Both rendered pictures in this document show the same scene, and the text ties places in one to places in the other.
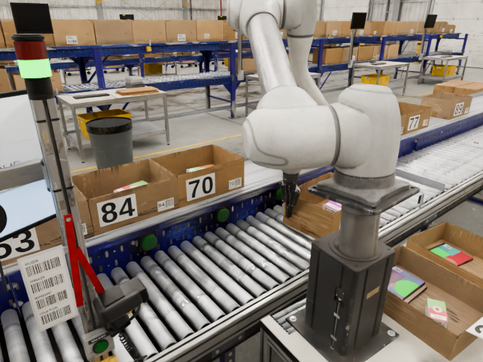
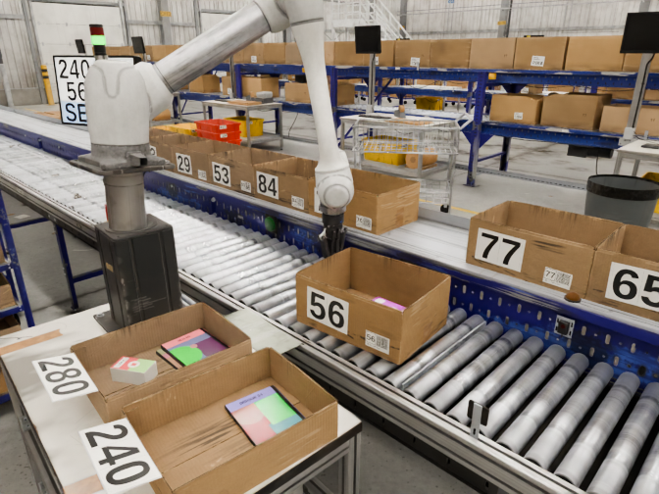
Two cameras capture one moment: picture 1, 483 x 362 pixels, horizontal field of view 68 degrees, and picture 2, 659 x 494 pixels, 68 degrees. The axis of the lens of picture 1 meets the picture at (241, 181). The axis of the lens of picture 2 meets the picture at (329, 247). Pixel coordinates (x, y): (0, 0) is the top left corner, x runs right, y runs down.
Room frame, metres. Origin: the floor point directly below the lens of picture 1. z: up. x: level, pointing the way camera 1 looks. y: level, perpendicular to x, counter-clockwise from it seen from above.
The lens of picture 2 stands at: (1.28, -1.79, 1.56)
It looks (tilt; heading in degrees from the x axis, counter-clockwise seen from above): 22 degrees down; 82
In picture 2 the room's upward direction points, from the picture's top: straight up
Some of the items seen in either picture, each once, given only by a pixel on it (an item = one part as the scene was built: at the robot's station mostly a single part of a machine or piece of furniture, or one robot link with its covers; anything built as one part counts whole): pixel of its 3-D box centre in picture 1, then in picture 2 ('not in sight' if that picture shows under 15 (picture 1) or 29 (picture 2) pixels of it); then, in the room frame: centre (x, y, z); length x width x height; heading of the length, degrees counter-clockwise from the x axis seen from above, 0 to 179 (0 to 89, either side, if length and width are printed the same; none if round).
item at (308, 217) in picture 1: (330, 205); (372, 298); (1.61, -0.45, 0.83); 0.39 x 0.29 x 0.17; 133
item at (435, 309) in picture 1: (435, 314); (134, 371); (0.92, -0.66, 0.78); 0.10 x 0.06 x 0.05; 159
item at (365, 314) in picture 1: (346, 289); (140, 273); (0.89, -0.33, 0.91); 0.26 x 0.26 x 0.33; 34
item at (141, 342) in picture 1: (123, 313); (201, 242); (0.99, 0.43, 0.72); 0.52 x 0.05 x 0.05; 38
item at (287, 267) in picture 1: (260, 248); (293, 284); (1.38, -0.09, 0.72); 0.52 x 0.05 x 0.05; 38
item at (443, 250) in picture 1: (443, 257); (268, 418); (1.27, -0.87, 0.76); 0.19 x 0.14 x 0.02; 118
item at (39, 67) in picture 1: (33, 59); (97, 35); (0.68, 0.38, 1.62); 0.05 x 0.05 x 0.06
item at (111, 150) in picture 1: (113, 148); (615, 221); (4.04, 1.52, 0.32); 0.50 x 0.50 x 0.64
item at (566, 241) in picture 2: not in sight; (541, 244); (2.20, -0.39, 0.96); 0.39 x 0.29 x 0.17; 128
